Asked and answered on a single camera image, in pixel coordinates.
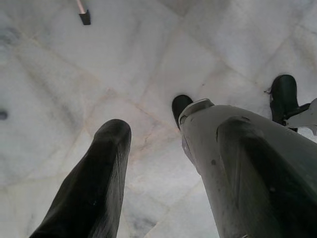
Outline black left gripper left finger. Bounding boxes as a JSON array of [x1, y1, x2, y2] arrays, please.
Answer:
[[29, 119, 132, 238]]

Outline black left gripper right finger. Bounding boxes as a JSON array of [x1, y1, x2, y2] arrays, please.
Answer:
[[216, 116, 317, 238]]

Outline robot grey left leg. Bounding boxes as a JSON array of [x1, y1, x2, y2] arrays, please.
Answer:
[[178, 98, 317, 238]]

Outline robot black right foot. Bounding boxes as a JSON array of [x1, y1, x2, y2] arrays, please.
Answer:
[[269, 74, 298, 126]]

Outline robot black foot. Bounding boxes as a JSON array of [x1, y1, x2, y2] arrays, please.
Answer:
[[269, 74, 298, 126], [171, 94, 194, 130]]

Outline robot black left foot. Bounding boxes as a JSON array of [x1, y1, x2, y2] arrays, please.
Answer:
[[171, 94, 194, 130]]

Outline silver metal clothes rack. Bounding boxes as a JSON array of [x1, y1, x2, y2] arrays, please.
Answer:
[[75, 0, 92, 26]]

